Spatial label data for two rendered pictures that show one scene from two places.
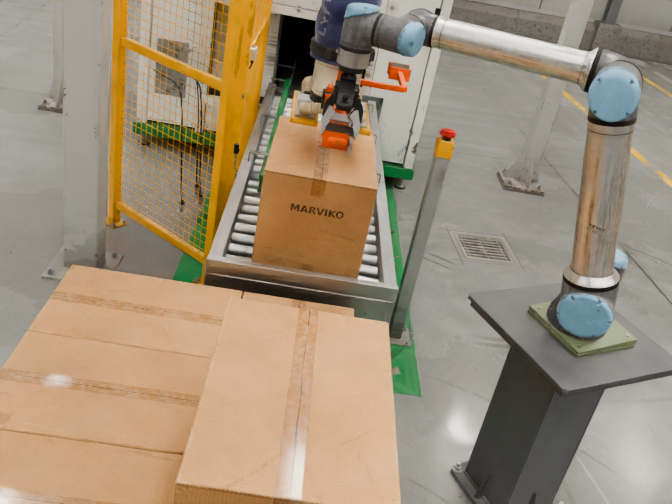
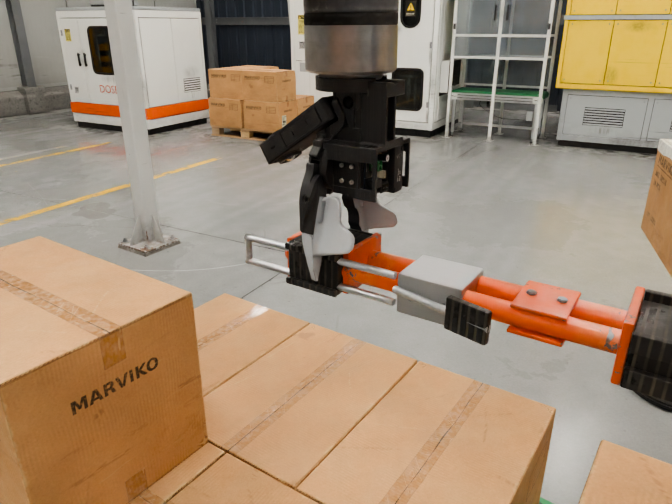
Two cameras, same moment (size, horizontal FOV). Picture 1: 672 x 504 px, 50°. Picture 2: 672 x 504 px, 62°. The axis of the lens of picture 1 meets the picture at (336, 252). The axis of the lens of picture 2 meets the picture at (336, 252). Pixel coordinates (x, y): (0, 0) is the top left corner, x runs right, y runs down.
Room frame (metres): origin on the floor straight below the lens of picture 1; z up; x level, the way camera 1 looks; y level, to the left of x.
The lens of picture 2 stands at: (2.36, -0.39, 1.47)
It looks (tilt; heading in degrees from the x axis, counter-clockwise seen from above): 22 degrees down; 129
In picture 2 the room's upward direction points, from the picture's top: straight up
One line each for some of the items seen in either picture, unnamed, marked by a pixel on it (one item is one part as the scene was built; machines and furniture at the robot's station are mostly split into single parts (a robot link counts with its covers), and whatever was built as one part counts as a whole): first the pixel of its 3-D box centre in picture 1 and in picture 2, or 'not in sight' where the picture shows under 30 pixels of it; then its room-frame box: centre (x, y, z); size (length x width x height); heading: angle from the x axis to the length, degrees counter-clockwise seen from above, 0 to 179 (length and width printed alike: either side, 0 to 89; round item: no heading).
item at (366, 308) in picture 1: (298, 303); not in sight; (2.22, 0.10, 0.47); 0.70 x 0.03 x 0.15; 95
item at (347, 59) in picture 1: (352, 57); (352, 51); (2.01, 0.06, 1.44); 0.10 x 0.09 x 0.05; 95
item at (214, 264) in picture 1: (302, 278); not in sight; (2.22, 0.10, 0.58); 0.70 x 0.03 x 0.06; 95
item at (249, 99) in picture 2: not in sight; (263, 101); (-3.56, 5.31, 0.45); 1.21 x 1.03 x 0.91; 10
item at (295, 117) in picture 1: (305, 103); not in sight; (2.57, 0.22, 1.11); 0.34 x 0.10 x 0.05; 6
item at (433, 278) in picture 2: (336, 123); (439, 290); (2.12, 0.08, 1.21); 0.07 x 0.07 x 0.04; 6
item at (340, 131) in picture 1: (335, 135); (334, 255); (1.99, 0.07, 1.22); 0.08 x 0.07 x 0.05; 6
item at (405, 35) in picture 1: (399, 35); not in sight; (1.99, -0.05, 1.53); 0.12 x 0.12 x 0.09; 72
